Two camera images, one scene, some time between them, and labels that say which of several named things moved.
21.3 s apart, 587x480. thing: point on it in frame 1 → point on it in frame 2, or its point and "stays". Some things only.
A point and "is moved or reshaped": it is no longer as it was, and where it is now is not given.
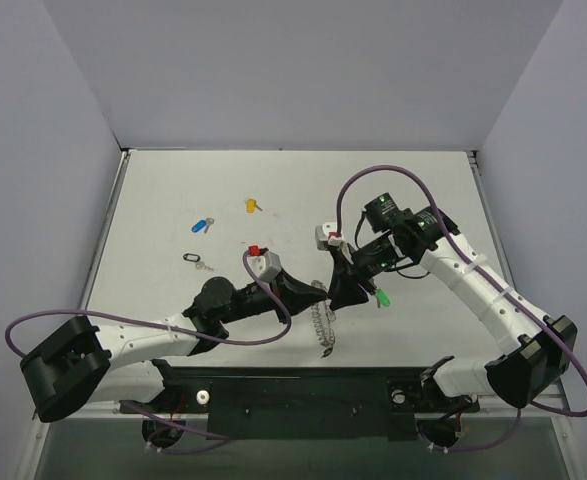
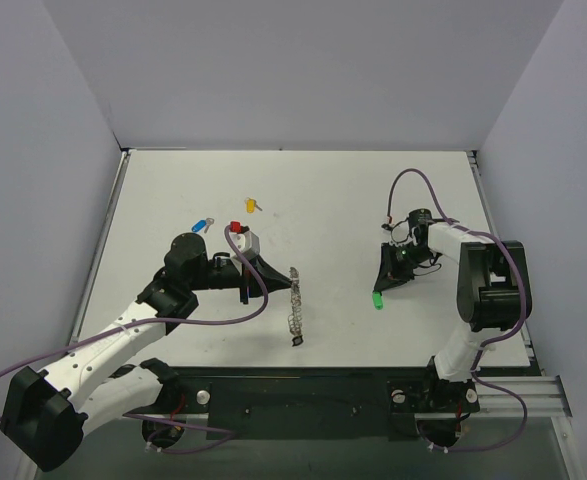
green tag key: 382,298 is moved or reshaped
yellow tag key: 251,205 stays
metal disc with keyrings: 323,318 is moved or reshaped
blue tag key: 201,225 stays
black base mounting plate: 319,404 stays
